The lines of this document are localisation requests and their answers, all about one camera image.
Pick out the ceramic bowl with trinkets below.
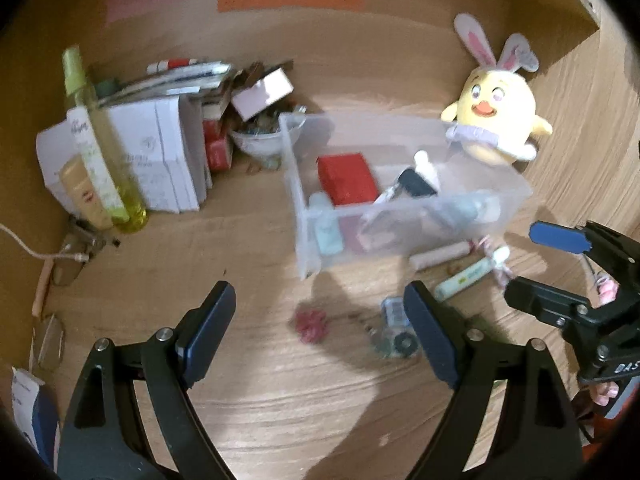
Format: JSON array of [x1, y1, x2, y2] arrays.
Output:
[[229, 110, 307, 161]]

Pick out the white paper carton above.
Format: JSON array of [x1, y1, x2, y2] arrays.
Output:
[[35, 95, 213, 216]]

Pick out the stack of booklets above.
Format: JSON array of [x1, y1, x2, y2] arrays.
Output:
[[95, 60, 241, 108]]

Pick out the eyeglasses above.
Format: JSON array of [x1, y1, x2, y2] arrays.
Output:
[[27, 255, 86, 373]]

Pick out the pink white braided cord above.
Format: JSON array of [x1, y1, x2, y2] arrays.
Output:
[[475, 235, 518, 291]]

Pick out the pale green tube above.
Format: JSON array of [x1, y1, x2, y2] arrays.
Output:
[[432, 259, 493, 303]]

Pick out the blue white box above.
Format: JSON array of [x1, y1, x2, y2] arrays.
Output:
[[10, 366, 61, 466]]

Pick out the beige cosmetic tube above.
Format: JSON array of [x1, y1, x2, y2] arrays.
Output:
[[59, 154, 115, 231]]

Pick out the pink round small object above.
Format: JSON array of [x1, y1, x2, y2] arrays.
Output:
[[292, 307, 331, 346]]

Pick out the wooden handle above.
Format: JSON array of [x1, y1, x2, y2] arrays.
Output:
[[31, 257, 55, 318]]

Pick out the light teal bottle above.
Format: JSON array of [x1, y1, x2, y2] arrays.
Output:
[[307, 191, 347, 257]]

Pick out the red white marker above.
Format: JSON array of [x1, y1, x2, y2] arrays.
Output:
[[146, 58, 201, 75]]

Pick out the yellow spray bottle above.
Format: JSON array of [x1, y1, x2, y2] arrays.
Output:
[[61, 45, 149, 233]]

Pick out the small green jar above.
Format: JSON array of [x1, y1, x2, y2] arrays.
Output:
[[95, 77, 121, 101]]

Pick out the dark green bottle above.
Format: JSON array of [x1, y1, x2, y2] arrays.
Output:
[[372, 167, 436, 208]]

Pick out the small white open box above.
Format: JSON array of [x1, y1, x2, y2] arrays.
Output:
[[230, 62, 296, 121]]

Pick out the yellow chick plush toy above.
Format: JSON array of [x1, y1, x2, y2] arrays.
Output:
[[440, 12, 555, 167]]

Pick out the small white bottle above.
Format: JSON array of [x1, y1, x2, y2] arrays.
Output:
[[412, 150, 442, 193]]

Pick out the clear plastic box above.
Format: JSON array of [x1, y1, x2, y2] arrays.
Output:
[[278, 112, 535, 281]]

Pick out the small blue packet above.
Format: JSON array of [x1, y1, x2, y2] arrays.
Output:
[[381, 296, 408, 328]]

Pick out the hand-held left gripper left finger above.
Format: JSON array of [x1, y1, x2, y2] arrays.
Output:
[[56, 280, 237, 480]]

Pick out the person's right hand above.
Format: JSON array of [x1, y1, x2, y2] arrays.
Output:
[[590, 282, 621, 406]]

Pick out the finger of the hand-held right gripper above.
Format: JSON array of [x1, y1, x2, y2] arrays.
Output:
[[529, 219, 640, 281], [502, 276, 608, 341]]

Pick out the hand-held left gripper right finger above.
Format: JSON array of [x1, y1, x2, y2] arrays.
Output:
[[402, 280, 585, 480]]

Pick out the white ribbed cap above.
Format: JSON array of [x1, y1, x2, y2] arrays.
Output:
[[477, 195, 502, 223]]

